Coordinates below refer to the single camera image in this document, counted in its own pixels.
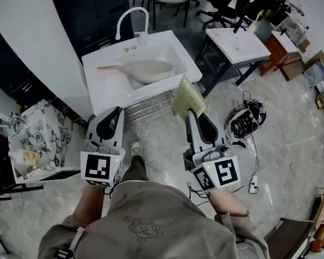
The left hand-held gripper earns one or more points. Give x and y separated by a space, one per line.
95 166

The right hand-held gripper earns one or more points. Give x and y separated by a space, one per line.
224 171

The yellow-green mesh scrubber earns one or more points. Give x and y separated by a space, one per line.
187 96

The person's right forearm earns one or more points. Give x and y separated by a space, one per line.
226 202

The person's left forearm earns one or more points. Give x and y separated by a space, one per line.
90 204

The person's beige shoe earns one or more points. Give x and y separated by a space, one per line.
136 148

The black and white headset device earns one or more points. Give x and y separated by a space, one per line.
241 123

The white sink basin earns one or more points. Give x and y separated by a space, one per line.
108 90

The person's dark trouser leg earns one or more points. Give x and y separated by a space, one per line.
135 169

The metal rack under sink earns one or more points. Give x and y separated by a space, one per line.
148 104

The marble-patterned open box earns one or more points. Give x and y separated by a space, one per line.
56 133

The black flat panel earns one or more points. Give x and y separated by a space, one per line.
59 174

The white power strip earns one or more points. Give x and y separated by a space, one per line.
253 184

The clear plastic bag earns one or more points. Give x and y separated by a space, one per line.
29 156

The person's grey printed shirt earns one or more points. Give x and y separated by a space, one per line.
156 225

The brown wooden cabinet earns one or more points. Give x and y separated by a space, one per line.
275 53

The low black drawer cabinet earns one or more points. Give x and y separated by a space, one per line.
13 71

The tall black cabinet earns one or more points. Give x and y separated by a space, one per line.
91 12

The white curved faucet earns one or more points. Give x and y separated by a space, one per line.
129 12

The dark wooden chair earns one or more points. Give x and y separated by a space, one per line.
283 239

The black office chair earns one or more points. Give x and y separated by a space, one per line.
226 1

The white washbasin on black frame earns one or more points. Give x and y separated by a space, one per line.
237 44

